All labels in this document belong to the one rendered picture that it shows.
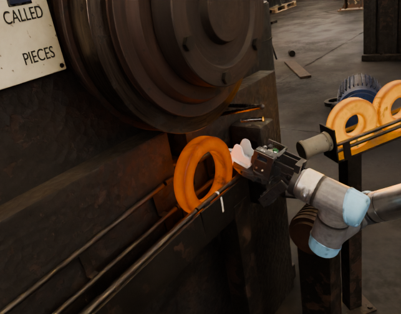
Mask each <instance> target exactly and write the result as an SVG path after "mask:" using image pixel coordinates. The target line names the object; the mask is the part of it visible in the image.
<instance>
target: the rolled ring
mask: <svg viewBox="0 0 401 314"><path fill-rule="evenodd" d="M207 152H210V153H211V155H212V157H213V159H214V162H215V178H214V181H213V185H212V187H211V189H210V191H209V192H208V194H207V195H206V196H205V197H204V198H202V199H200V200H199V199H198V198H197V196H196V194H195V191H194V187H193V178H194V173H195V169H196V166H197V164H198V162H199V160H200V159H201V157H202V156H203V155H204V154H205V153H207ZM232 174H233V164H232V158H231V153H230V151H229V148H228V147H227V145H226V143H225V142H224V141H223V140H221V139H219V138H217V137H214V136H198V137H196V138H194V139H192V140H191V141H190V142H189V143H188V144H187V145H186V146H185V147H184V149H183V151H182V152H181V154H180V156H179V158H178V161H177V163H176V167H175V173H174V179H173V185H174V192H175V197H176V200H177V202H178V204H179V205H180V207H181V208H182V209H183V210H184V211H186V212H187V213H190V212H191V211H192V210H193V209H194V208H195V207H196V206H198V205H199V204H201V203H202V202H203V201H204V200H205V199H207V198H208V197H209V196H211V195H212V194H213V193H214V192H215V191H217V190H218V189H219V188H220V187H222V186H223V185H224V184H226V183H227V182H228V181H229V180H230V179H232Z"/></svg>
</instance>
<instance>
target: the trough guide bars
mask: <svg viewBox="0 0 401 314"><path fill-rule="evenodd" d="M400 109H401V107H398V108H396V109H394V110H391V114H393V113H398V112H399V111H400ZM399 122H401V118H398V119H396V120H393V121H390V122H388V123H385V124H383V125H380V126H378V127H375V128H373V129H371V130H368V131H365V132H363V133H360V134H358V135H355V136H352V137H350V138H348V139H345V140H342V141H340V142H338V143H337V147H338V146H341V145H342V147H341V148H338V149H337V150H338V153H340V152H342V151H343V152H344V158H345V161H346V160H348V159H351V158H352V155H351V149H350V148H352V147H354V146H357V145H359V144H362V143H365V142H366V141H369V140H372V139H374V138H377V137H379V136H382V135H384V134H387V133H390V132H391V131H394V130H397V129H399V128H401V124H399V125H396V126H393V127H391V128H388V129H386V130H384V131H381V132H378V133H376V134H374V135H371V136H368V137H366V138H363V139H361V140H359V141H356V142H353V143H351V144H350V142H351V141H354V140H356V139H359V138H362V137H363V136H366V135H369V134H371V133H374V132H376V131H379V130H381V129H384V128H387V127H388V126H391V125H394V124H396V123H399ZM356 127H357V124H355V125H352V126H350V127H347V128H345V132H348V131H351V130H353V129H355V128H356Z"/></svg>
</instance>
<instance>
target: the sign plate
mask: <svg viewBox="0 0 401 314"><path fill-rule="evenodd" d="M65 69H66V66H65V62H64V58H63V56H62V52H61V49H60V45H59V41H58V38H57V35H56V31H55V28H54V25H53V21H52V18H51V14H50V11H49V7H48V5H47V1H46V0H31V1H30V2H23V3H19V4H12V5H10V3H9V0H0V90H2V89H5V88H8V87H12V86H14V85H18V84H20V83H24V82H27V81H30V80H34V79H37V78H39V77H43V76H46V75H49V74H53V73H55V72H59V71H61V70H65Z"/></svg>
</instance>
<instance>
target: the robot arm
mask: <svg viewBox="0 0 401 314"><path fill-rule="evenodd" d="M273 143H275V144H277V145H279V146H282V148H281V151H279V150H278V149H276V148H273ZM287 148H288V147H287V146H284V145H282V144H280V143H278V142H276V141H273V140H271V139H269V140H268V145H267V146H263V147H261V146H259V147H257V148H256V150H253V149H252V147H251V143H250V141H249V140H247V139H243V140H242V141H241V143H240V145H238V144H236V145H235V146H234V148H233V149H231V148H229V151H230V153H231V158H232V164H233V168H234V169H235V170H237V172H238V173H239V174H240V175H242V176H244V177H245V178H248V179H251V180H252V181H256V182H258V183H261V184H268V185H269V184H271V185H273V184H274V183H275V182H276V181H278V180H279V179H281V180H280V181H279V182H278V183H277V184H275V185H274V186H273V187H272V188H271V189H267V190H266V191H264V192H263V193H262V195H260V196H261V197H260V198H259V199H258V201H259V202H260V203H261V205H262V206H263V207H265V206H267V205H270V204H272V203H273V202H274V201H275V200H276V199H277V197H278V196H279V195H280V194H282V193H283V192H285V190H287V192H288V193H289V194H291V195H293V196H295V197H296V198H298V199H299V200H301V201H303V202H305V203H307V204H309V205H311V206H313V207H315V208H316V209H318V212H317V215H316V218H315V221H314V224H313V227H312V230H311V231H310V237H309V247H310V249H311V250H312V251H313V252H314V253H315V254H316V255H318V256H320V257H323V258H332V257H335V256H336V255H337V254H338V253H339V251H340V250H341V248H342V244H343V243H344V242H345V241H346V240H347V239H349V238H351V237H352V236H353V235H355V234H356V233H358V232H359V231H360V230H362V229H363V228H364V227H366V226H368V225H371V224H377V223H381V222H387V221H392V220H396V219H401V184H397V185H394V186H391V187H387V188H383V189H380V190H377V191H373V192H372V191H363V192H360V191H358V190H356V189H355V188H352V187H349V186H346V185H345V184H342V183H340V182H338V181H336V180H334V179H331V178H329V177H327V176H325V175H323V174H321V173H319V172H317V171H314V170H313V169H311V168H308V169H307V168H306V164H307V160H306V159H304V158H301V157H299V156H297V155H294V154H292V153H290V152H288V151H287ZM250 166H252V167H250Z"/></svg>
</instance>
